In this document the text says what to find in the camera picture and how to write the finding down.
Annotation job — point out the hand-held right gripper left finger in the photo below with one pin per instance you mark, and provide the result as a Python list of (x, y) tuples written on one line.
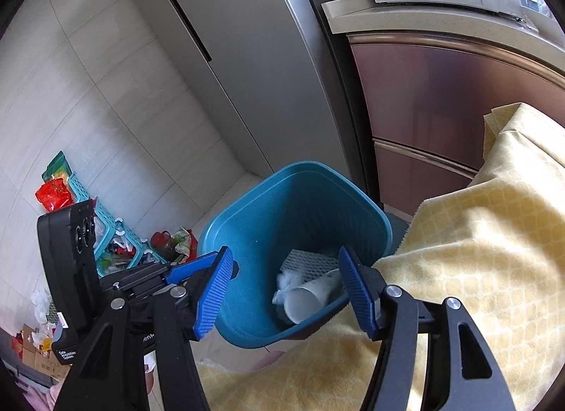
[(214, 294)]

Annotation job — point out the red and green snack bag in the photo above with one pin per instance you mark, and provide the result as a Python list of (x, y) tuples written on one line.
[(167, 243)]

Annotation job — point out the crumpled white tissue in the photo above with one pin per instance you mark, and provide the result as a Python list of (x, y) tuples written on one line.
[(287, 283)]

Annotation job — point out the brown kitchen counter cabinet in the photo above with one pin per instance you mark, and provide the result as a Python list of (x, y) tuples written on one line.
[(441, 97)]

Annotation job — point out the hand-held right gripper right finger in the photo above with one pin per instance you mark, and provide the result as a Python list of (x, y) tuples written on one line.
[(358, 298)]

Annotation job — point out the white plastic bag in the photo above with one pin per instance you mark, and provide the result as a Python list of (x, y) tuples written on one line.
[(42, 305)]

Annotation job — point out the yellow patterned tablecloth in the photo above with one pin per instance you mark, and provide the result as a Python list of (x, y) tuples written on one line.
[(476, 225)]

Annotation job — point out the teal plastic basket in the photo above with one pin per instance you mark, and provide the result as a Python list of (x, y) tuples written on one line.
[(126, 234)]

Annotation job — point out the blue plastic bin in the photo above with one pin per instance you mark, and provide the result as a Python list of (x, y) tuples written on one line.
[(287, 208)]

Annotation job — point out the silver refrigerator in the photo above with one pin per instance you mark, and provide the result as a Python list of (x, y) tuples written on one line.
[(247, 40)]

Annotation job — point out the white foam fruit net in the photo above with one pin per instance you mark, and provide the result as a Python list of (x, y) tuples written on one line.
[(304, 261)]

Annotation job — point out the pink cloth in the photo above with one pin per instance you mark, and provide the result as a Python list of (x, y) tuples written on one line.
[(39, 395)]

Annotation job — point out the white paper cup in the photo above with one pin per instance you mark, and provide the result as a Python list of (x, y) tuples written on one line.
[(304, 300)]

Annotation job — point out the cardboard box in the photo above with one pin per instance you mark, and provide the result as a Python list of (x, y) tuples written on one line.
[(39, 358)]

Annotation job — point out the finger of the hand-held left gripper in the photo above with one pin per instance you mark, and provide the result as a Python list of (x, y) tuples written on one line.
[(190, 267)]

